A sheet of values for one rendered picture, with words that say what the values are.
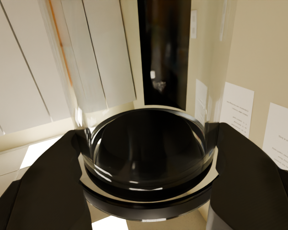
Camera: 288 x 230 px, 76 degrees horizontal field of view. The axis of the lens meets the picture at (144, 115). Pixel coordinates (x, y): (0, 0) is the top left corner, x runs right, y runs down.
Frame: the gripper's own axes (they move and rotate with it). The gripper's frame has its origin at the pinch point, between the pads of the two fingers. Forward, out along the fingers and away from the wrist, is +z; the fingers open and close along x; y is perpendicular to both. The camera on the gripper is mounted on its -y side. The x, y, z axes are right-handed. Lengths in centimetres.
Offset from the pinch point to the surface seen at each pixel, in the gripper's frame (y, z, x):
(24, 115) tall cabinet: 99, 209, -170
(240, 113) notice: 33, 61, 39
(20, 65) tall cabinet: 34, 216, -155
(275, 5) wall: -8, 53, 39
